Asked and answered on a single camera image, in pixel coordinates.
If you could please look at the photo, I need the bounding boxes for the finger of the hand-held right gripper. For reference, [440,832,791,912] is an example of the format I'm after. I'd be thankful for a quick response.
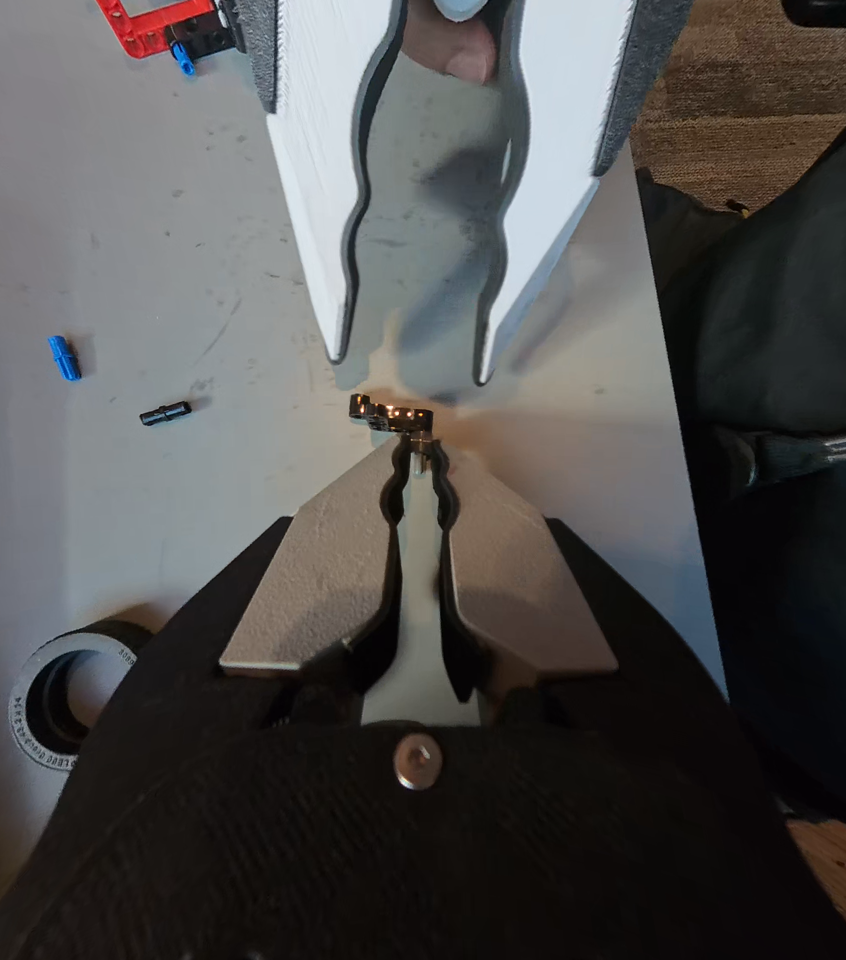
[471,0,637,387]
[264,0,401,367]

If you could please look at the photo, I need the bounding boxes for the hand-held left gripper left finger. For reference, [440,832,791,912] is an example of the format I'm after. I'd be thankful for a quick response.
[217,435,410,699]

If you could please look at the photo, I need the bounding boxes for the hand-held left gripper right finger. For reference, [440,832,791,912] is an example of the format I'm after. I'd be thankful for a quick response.
[432,438,620,705]

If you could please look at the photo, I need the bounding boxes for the black angled toy beam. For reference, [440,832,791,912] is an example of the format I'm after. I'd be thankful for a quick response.
[370,402,440,445]

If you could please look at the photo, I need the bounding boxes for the grey desk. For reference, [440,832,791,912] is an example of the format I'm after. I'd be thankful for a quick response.
[0,0,729,901]

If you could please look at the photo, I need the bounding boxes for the person's right hand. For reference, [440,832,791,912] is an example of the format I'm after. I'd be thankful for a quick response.
[400,0,503,83]

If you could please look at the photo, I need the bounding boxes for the partly built toy car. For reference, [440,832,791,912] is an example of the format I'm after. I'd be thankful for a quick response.
[95,0,244,78]

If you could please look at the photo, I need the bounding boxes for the black rubber toy tyre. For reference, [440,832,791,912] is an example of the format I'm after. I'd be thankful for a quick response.
[7,620,154,778]

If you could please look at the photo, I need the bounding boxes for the blue toy connector pin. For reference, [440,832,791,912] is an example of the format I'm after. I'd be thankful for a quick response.
[47,334,85,384]

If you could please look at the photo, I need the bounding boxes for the black webbing strap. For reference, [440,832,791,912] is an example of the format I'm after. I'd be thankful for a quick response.
[738,420,846,489]

